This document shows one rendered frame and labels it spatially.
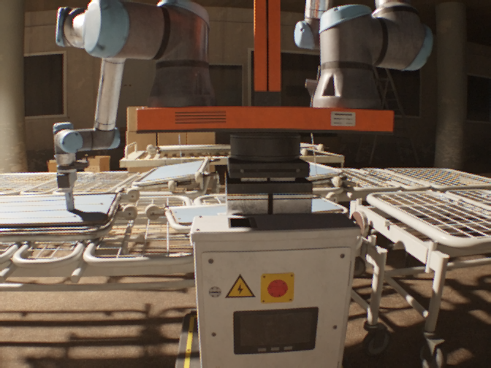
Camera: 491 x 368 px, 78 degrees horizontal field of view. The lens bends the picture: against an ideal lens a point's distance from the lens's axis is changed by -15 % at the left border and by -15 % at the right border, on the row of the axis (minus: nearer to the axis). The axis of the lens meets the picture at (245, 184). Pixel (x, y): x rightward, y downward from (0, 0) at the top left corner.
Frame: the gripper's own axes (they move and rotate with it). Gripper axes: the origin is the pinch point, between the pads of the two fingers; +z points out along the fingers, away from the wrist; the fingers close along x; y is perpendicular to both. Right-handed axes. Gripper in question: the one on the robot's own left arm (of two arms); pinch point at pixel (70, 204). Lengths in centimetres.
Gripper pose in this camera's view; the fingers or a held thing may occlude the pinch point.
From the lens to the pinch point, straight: 144.6
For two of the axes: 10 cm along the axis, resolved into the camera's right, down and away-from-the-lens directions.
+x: 2.4, 2.5, -9.4
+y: -9.7, 0.4, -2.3
